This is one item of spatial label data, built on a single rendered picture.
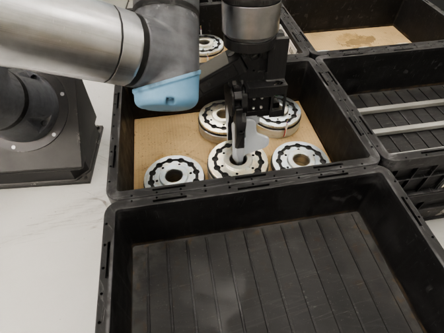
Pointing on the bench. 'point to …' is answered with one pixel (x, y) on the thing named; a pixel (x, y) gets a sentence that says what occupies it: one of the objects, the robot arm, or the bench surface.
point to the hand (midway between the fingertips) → (232, 150)
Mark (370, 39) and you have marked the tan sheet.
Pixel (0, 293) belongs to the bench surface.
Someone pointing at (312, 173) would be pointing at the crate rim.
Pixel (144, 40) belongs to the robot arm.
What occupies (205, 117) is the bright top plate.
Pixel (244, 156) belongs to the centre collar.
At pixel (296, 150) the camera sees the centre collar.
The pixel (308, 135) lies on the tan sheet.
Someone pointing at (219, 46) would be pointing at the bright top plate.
